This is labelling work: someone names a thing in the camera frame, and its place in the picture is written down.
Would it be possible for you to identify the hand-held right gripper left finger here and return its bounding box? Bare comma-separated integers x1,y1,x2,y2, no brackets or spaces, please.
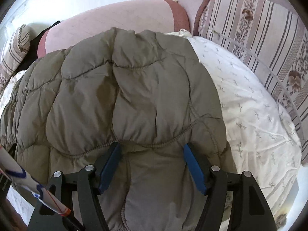
28,142,122,231

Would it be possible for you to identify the small pink quilted cushion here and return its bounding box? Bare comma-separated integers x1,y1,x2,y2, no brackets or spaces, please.
177,0,235,35

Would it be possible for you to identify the large striped floral pillow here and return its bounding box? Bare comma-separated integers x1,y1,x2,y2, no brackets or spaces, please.
194,0,308,166

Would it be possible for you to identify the large pink quilted cushion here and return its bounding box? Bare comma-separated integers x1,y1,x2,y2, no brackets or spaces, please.
37,0,190,57

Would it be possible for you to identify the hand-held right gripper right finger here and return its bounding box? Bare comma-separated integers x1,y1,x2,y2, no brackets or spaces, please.
183,142,276,231

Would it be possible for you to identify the white cable with coloured tape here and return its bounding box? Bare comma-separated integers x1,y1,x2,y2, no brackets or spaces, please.
0,144,71,218

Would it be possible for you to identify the small striped floral pillow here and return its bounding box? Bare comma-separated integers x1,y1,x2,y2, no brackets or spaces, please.
0,24,30,94

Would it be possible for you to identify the olive puffer jacket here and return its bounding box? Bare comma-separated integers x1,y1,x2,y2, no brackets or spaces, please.
0,27,237,231

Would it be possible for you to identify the white floral bed sheet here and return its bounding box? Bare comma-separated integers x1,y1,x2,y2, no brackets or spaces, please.
0,29,302,224

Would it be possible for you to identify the black cloth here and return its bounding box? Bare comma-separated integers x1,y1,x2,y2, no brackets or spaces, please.
16,20,60,74

